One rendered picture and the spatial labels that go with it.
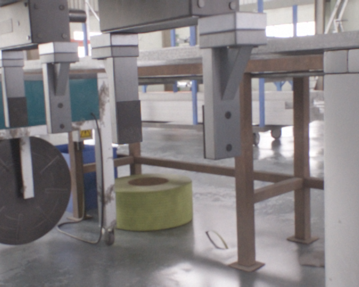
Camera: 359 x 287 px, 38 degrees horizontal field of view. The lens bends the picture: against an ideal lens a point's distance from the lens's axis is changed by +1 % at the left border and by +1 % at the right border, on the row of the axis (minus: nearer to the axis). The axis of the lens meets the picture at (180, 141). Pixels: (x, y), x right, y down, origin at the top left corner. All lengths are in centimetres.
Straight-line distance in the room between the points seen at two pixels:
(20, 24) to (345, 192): 40
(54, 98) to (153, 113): 518
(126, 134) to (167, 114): 517
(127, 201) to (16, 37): 185
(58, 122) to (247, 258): 144
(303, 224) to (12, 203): 119
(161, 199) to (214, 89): 207
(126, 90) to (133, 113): 2
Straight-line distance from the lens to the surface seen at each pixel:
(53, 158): 229
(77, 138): 262
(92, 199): 292
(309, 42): 72
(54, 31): 63
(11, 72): 74
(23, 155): 218
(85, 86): 213
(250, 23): 36
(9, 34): 68
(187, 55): 86
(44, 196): 230
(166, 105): 565
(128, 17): 44
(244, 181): 190
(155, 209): 243
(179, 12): 38
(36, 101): 202
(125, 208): 246
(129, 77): 49
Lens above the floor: 72
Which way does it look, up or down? 7 degrees down
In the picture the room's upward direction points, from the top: 2 degrees counter-clockwise
